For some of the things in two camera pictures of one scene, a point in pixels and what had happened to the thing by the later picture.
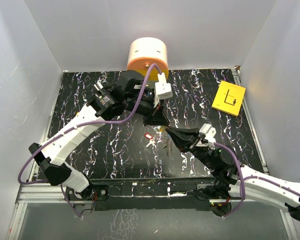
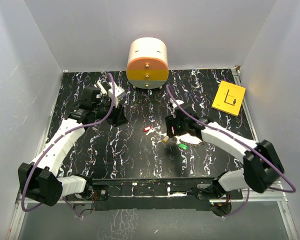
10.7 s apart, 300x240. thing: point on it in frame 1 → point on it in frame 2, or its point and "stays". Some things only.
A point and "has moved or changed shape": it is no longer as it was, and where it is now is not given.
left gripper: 158,117 → 118,117
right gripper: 184,138 → 171,121
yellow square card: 228,98 stays
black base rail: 147,193 stays
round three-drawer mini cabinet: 143,52 stays
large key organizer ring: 167,144 has moved or changed shape
